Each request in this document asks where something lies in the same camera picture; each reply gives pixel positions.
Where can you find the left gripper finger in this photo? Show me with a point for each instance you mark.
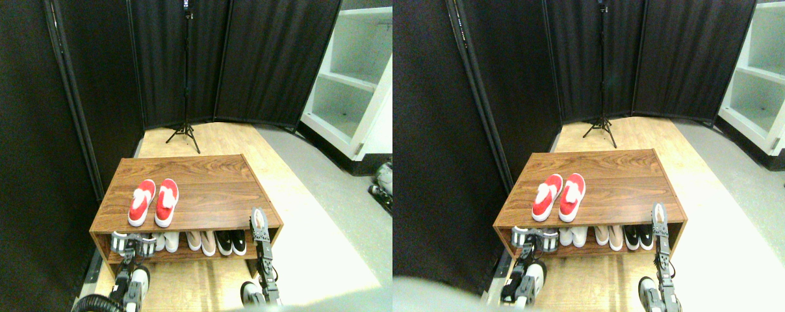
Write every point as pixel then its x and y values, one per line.
pixel 120 244
pixel 550 241
pixel 520 237
pixel 149 246

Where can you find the red shoe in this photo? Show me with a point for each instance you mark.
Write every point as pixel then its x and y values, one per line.
pixel 166 203
pixel 547 197
pixel 572 197
pixel 141 203

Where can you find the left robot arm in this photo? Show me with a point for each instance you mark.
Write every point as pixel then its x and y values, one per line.
pixel 535 283
pixel 138 286

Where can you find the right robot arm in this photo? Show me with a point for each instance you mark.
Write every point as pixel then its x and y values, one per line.
pixel 665 286
pixel 268 283

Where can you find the white shoe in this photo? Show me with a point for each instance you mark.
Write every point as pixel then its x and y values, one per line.
pixel 566 236
pixel 161 242
pixel 172 242
pixel 580 236

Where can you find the black shoe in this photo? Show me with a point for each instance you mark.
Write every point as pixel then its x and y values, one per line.
pixel 644 240
pixel 223 243
pixel 238 244
pixel 631 238

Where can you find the grey curtain stand foot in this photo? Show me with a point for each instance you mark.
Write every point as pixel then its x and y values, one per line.
pixel 97 266
pixel 500 263

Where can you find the beige shoe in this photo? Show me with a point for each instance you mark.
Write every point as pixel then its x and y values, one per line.
pixel 601 235
pixel 208 243
pixel 616 238
pixel 193 240

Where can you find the brown shoe rack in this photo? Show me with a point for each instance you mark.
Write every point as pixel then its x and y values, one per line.
pixel 210 188
pixel 613 185

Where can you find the white and black machine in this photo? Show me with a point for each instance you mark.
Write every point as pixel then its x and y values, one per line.
pixel 385 179

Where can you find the black curtain stand pole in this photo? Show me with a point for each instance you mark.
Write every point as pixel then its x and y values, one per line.
pixel 480 97
pixel 74 97

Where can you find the white shelf unit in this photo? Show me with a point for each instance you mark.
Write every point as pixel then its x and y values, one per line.
pixel 340 110
pixel 756 104

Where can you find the black tripod stand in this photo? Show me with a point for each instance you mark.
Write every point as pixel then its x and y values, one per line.
pixel 187 65
pixel 603 65

